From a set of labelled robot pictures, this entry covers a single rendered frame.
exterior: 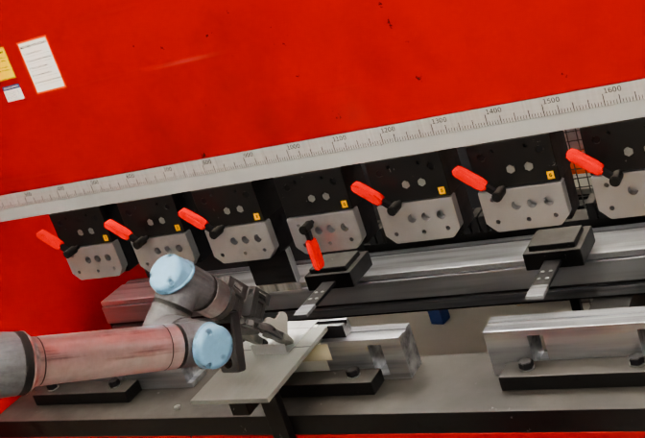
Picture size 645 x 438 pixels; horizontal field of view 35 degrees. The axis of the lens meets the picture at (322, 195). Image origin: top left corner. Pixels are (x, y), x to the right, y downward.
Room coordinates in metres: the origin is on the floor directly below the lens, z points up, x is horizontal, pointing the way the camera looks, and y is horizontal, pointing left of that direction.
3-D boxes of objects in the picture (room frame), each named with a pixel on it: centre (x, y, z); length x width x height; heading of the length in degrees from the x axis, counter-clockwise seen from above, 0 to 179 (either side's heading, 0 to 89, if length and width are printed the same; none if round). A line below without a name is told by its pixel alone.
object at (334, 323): (1.96, 0.12, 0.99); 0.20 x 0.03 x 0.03; 58
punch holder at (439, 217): (1.78, -0.17, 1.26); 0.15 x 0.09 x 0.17; 58
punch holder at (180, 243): (2.09, 0.34, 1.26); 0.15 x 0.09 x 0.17; 58
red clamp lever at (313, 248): (1.84, 0.05, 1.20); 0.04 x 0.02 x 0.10; 148
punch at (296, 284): (1.98, 0.14, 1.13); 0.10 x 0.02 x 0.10; 58
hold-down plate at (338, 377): (1.91, 0.14, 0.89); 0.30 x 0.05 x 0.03; 58
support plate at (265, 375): (1.85, 0.22, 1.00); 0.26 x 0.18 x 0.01; 148
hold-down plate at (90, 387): (2.24, 0.68, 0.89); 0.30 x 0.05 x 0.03; 58
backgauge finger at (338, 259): (2.12, 0.06, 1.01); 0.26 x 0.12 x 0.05; 148
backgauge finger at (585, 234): (1.84, -0.38, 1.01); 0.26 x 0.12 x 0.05; 148
